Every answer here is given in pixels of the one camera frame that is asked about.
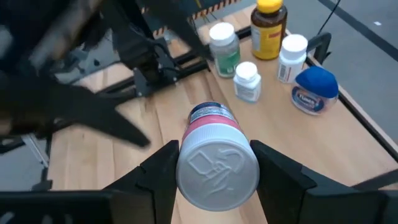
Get white aspirin bottle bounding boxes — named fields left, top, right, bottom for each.
left=277, top=33, right=309, bottom=84

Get wooden shelf board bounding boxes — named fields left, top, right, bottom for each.
left=198, top=6, right=398, bottom=187

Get blue-capped Tums bottle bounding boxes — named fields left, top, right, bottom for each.
left=290, top=65, right=340, bottom=116

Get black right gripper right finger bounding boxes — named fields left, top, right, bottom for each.
left=250, top=139, right=354, bottom=224

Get black floor cable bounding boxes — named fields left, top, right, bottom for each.
left=317, top=0, right=343, bottom=35

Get white bottle blue bands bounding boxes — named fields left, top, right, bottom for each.
left=233, top=61, right=262, bottom=104

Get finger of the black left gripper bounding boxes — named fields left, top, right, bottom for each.
left=46, top=83, right=150, bottom=147

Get clear bottle green label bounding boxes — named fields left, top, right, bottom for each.
left=208, top=22, right=242, bottom=78

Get pink bottle white cap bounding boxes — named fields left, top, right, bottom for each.
left=175, top=101, right=261, bottom=212

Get brown bottle yellow cap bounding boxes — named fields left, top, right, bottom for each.
left=250, top=0, right=289, bottom=61

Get black table rig frame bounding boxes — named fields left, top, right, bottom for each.
left=0, top=26, right=398, bottom=192

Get black metal shelf frame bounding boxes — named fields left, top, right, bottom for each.
left=306, top=30, right=398, bottom=191

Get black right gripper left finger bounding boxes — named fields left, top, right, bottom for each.
left=104, top=139, right=180, bottom=224

